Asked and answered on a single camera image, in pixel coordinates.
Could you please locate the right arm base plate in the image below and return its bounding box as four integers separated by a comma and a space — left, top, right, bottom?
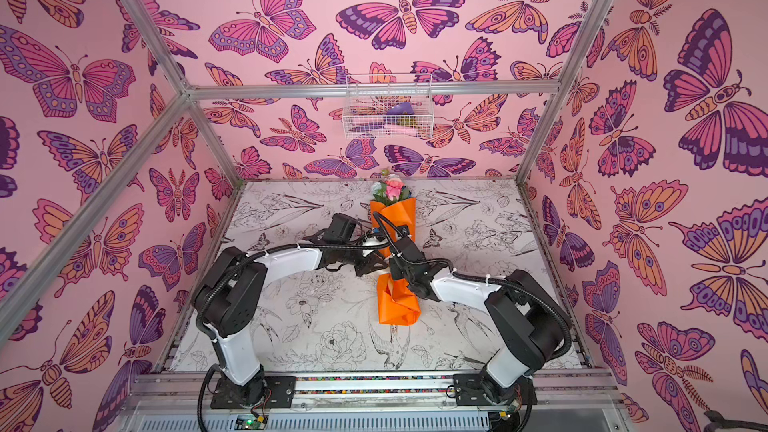
448, 371, 538, 407

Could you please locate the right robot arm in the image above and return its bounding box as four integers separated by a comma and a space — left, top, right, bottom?
389, 237, 572, 404

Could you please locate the pink fake rose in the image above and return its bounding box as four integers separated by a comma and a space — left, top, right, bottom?
380, 170, 412, 205

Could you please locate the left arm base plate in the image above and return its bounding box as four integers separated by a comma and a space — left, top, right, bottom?
210, 375, 297, 410

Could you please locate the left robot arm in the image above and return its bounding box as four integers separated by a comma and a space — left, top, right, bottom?
192, 214, 389, 388

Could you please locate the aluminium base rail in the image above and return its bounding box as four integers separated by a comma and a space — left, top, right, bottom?
117, 370, 634, 431

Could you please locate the orange wrapping paper sheet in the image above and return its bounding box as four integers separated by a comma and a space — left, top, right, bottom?
370, 198, 421, 326

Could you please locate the green circuit board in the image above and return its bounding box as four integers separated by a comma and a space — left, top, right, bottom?
234, 414, 268, 431

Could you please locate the white wire basket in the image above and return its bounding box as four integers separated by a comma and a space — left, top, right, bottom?
340, 73, 435, 139

